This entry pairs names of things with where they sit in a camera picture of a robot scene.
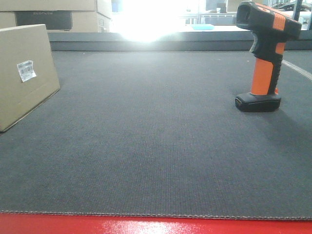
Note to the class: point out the brown cardboard package box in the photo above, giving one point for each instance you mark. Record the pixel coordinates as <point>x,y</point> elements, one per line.
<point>17,98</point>

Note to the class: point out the dark grey fabric mat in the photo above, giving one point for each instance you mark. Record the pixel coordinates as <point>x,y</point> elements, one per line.
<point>157,133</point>

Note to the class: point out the teal tray in background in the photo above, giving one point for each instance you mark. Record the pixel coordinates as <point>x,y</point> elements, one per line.
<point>202,27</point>

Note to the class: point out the red metal table frame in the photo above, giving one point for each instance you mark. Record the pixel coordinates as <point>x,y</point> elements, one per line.
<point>80,224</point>

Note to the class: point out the large stacked cardboard boxes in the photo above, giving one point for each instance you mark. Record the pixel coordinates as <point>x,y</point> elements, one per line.
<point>74,16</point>

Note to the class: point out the orange black barcode scanner gun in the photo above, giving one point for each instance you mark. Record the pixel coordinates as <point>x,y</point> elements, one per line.
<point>271,30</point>

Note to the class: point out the white barcode label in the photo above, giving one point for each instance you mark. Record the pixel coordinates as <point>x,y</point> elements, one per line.
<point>26,70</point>

